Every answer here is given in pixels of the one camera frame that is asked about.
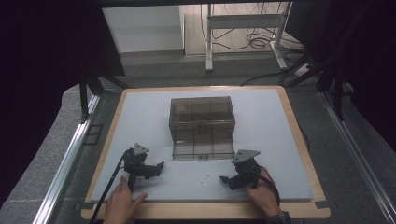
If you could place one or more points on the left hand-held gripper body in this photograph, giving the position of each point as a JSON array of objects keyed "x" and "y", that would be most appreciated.
[{"x": 135, "y": 163}]

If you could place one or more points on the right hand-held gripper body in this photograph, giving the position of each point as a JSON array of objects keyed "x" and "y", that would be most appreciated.
[{"x": 247, "y": 171}]

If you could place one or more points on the person's right hand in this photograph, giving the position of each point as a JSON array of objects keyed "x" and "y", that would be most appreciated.
[{"x": 263, "y": 197}]

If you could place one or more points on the person's left hand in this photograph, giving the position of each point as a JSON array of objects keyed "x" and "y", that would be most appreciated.
[{"x": 120, "y": 202}]

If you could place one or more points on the small white bits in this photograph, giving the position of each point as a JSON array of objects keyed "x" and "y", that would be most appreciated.
[{"x": 204, "y": 181}]

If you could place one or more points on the white foam mat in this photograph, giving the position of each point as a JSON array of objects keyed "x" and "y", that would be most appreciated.
[{"x": 267, "y": 130}]

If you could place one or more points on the transparent brown plastic box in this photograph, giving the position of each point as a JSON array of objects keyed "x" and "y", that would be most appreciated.
[{"x": 201, "y": 124}]

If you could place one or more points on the wooden table board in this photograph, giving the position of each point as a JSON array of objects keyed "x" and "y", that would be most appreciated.
[{"x": 306, "y": 211}]

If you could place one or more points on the black tripod stand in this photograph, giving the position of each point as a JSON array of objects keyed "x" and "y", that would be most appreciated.
[
  {"x": 334, "y": 84},
  {"x": 90, "y": 90}
]

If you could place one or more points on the white power strip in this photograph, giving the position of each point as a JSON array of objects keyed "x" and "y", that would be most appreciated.
[{"x": 302, "y": 70}]

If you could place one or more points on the white cabinet panel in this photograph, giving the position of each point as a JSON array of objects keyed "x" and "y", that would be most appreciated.
[{"x": 143, "y": 29}]

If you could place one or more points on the black curtain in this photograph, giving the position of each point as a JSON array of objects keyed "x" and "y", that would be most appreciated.
[
  {"x": 364, "y": 56},
  {"x": 43, "y": 49}
]

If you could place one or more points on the black rectangular floor frame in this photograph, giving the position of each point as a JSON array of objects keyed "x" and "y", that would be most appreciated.
[{"x": 93, "y": 134}]

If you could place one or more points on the aluminium rail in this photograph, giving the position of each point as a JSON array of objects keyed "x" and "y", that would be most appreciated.
[
  {"x": 67, "y": 155},
  {"x": 358, "y": 146}
]

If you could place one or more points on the white metal desk frame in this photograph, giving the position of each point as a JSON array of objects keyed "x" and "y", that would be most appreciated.
[{"x": 246, "y": 21}]

